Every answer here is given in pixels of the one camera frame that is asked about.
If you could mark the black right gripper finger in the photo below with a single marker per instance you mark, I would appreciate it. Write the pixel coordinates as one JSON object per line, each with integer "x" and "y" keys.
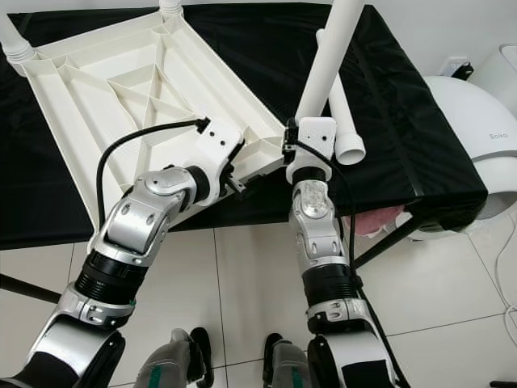
{"x": 289, "y": 128}

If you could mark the white plastic table top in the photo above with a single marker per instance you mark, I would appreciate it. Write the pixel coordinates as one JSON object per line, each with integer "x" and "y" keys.
{"x": 81, "y": 105}

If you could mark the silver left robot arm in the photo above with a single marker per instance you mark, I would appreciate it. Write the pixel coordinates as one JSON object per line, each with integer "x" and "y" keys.
{"x": 137, "y": 226}

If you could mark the black tablecloth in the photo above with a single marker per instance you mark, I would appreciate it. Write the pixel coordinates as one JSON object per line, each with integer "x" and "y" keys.
{"x": 420, "y": 121}

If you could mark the white round appliance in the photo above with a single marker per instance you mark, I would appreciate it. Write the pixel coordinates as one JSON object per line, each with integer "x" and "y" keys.
{"x": 472, "y": 129}

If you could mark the grey robot right leg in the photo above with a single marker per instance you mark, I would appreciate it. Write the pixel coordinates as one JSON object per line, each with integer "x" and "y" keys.
{"x": 289, "y": 368}

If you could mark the white rounded plastic container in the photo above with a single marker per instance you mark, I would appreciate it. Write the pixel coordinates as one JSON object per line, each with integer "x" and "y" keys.
{"x": 497, "y": 73}

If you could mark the black furniture piece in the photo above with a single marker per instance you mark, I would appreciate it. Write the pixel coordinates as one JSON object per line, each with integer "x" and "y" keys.
{"x": 505, "y": 383}

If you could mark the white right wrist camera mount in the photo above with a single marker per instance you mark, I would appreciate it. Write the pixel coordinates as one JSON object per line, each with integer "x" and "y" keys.
{"x": 317, "y": 133}

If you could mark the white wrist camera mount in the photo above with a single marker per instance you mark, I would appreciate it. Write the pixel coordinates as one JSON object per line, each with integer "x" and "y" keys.
{"x": 317, "y": 133}
{"x": 222, "y": 145}

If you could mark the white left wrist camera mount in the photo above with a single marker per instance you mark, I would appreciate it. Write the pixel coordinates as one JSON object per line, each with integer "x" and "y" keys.
{"x": 222, "y": 145}

